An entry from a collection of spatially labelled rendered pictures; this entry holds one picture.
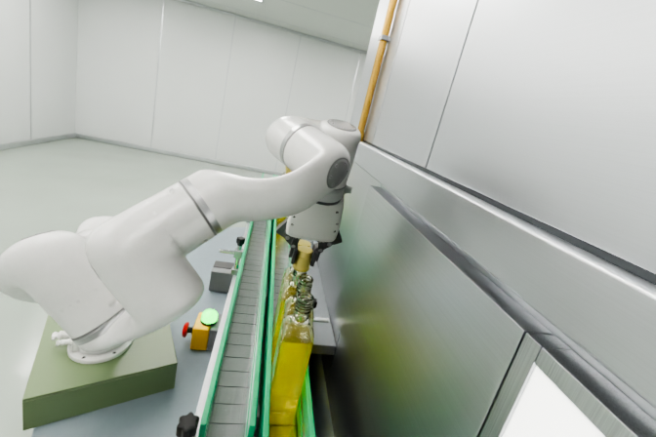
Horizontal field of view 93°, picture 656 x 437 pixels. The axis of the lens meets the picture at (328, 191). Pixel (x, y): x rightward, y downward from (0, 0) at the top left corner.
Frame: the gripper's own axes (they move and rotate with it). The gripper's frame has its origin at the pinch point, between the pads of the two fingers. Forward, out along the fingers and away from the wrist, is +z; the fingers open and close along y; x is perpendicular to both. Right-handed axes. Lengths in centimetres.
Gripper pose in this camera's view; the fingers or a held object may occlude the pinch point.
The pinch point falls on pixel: (304, 254)
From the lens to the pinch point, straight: 66.2
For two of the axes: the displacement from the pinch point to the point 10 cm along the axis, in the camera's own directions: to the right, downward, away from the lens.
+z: -2.5, 8.4, 4.8
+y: -9.6, -1.8, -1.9
